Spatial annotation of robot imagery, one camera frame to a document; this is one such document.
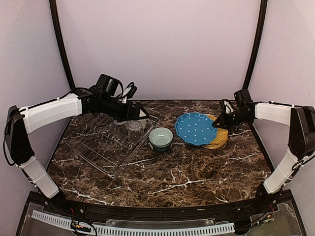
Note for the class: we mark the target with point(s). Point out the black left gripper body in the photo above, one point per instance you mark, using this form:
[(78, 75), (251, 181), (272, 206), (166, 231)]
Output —
[(125, 114)]

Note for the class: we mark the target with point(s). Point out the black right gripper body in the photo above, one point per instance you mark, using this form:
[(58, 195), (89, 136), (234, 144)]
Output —
[(230, 121)]

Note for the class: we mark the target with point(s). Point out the white ribbed ceramic mug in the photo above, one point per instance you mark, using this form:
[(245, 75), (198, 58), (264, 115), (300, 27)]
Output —
[(142, 121)]

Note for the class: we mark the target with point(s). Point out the clear plastic tumbler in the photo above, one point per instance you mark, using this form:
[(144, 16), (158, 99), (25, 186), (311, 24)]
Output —
[(135, 130)]

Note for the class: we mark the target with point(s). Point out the blue polka dot plate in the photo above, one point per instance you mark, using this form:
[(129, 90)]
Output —
[(195, 129)]

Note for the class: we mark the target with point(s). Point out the green ribbed ceramic bowl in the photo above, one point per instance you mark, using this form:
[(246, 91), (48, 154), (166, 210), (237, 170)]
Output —
[(161, 139)]

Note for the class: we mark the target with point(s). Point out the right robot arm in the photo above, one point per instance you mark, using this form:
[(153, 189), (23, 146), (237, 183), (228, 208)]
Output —
[(292, 131)]

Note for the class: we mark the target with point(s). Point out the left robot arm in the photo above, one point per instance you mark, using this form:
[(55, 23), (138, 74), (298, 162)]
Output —
[(23, 121)]

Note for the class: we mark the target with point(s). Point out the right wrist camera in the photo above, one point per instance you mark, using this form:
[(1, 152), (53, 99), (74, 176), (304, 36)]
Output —
[(227, 106)]

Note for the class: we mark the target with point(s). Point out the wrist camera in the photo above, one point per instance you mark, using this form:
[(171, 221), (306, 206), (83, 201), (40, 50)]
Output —
[(227, 106), (109, 87)]

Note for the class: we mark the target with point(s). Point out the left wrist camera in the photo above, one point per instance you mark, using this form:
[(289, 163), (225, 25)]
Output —
[(109, 87)]

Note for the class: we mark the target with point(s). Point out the wire dish rack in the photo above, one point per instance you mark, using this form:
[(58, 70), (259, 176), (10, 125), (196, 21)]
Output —
[(97, 140)]

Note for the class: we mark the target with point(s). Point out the black aluminium front rail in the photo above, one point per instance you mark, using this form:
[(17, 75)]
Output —
[(232, 212)]

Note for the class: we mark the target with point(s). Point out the white slotted cable duct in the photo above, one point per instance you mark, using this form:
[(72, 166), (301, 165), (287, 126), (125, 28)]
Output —
[(114, 227)]

